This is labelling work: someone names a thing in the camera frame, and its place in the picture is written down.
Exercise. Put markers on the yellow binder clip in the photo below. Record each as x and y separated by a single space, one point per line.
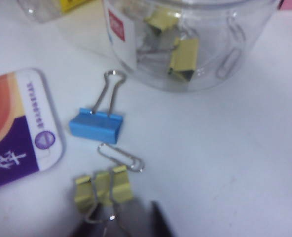
160 21
121 187
183 59

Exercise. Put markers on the silver paper clip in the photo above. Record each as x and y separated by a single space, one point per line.
231 58
138 164

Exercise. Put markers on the clear plastic jar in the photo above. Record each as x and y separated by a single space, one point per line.
210 14

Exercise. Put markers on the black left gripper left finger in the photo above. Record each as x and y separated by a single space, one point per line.
82 232

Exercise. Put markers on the blue binder clip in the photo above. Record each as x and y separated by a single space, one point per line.
96 126

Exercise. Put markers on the white raised desk board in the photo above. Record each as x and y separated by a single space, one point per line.
210 148

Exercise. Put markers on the purple orange key card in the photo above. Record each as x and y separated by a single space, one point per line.
12 123

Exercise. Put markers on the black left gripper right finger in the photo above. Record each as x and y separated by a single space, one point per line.
162 227

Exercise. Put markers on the clear bottle yellow label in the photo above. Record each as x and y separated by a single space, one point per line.
45 12

